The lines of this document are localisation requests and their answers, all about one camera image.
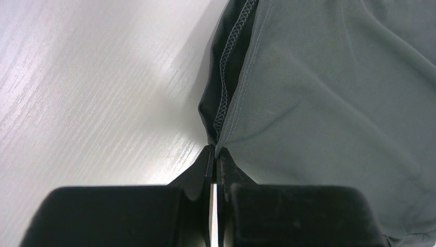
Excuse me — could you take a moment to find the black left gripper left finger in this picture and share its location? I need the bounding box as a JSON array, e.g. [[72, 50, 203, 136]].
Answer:
[[21, 145, 214, 246]]

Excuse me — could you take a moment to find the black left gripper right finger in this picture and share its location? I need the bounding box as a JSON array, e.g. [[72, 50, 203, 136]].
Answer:
[[216, 148, 387, 246]]

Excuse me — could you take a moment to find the dark grey t-shirt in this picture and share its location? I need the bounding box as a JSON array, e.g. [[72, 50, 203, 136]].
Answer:
[[198, 1, 435, 246]]

